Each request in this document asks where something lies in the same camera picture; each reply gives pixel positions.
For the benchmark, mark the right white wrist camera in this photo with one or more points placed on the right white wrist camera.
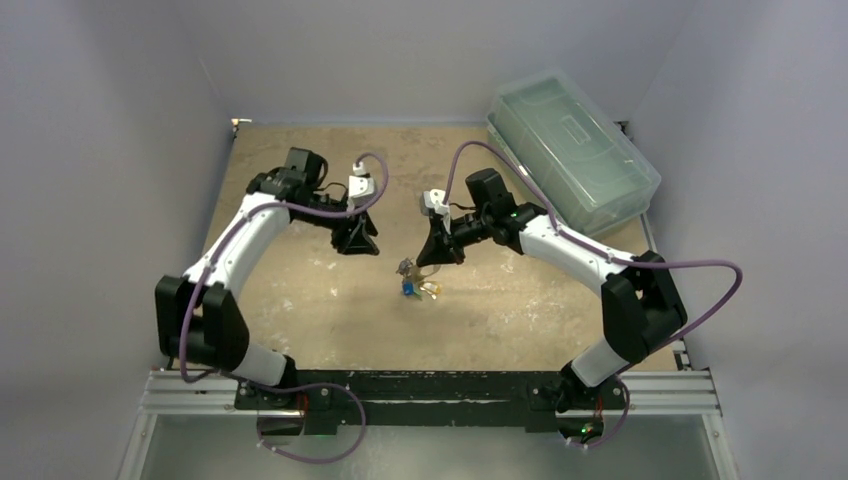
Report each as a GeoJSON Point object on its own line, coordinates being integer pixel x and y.
{"type": "Point", "coordinates": [432, 203]}

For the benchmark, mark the aluminium frame rail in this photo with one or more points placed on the aluminium frame rail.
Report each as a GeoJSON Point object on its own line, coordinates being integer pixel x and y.
{"type": "Point", "coordinates": [671, 429]}

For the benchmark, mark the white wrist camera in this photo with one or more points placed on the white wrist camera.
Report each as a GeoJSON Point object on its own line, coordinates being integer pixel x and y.
{"type": "Point", "coordinates": [361, 187]}
{"type": "Point", "coordinates": [432, 203]}

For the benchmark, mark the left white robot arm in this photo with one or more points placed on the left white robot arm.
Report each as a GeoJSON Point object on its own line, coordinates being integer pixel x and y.
{"type": "Point", "coordinates": [197, 313]}

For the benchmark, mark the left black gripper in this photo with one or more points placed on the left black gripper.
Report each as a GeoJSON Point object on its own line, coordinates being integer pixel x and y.
{"type": "Point", "coordinates": [354, 235]}

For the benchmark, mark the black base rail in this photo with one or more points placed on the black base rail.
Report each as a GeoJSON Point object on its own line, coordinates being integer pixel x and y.
{"type": "Point", "coordinates": [536, 401]}

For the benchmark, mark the metal keyring holder with keys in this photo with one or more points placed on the metal keyring holder with keys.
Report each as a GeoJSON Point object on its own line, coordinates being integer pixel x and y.
{"type": "Point", "coordinates": [410, 272]}

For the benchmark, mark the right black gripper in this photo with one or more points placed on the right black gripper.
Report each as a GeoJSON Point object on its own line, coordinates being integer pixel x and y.
{"type": "Point", "coordinates": [445, 232]}

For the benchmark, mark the yellow key tag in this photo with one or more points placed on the yellow key tag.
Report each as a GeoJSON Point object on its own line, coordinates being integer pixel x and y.
{"type": "Point", "coordinates": [431, 288]}

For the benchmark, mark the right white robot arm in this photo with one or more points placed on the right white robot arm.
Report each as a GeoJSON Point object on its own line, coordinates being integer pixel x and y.
{"type": "Point", "coordinates": [640, 304]}

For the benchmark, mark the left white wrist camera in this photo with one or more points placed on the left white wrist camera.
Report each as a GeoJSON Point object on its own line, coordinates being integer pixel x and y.
{"type": "Point", "coordinates": [361, 187]}

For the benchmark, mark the clear plastic storage box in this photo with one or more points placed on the clear plastic storage box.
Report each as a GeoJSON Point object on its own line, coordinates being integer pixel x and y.
{"type": "Point", "coordinates": [577, 156]}

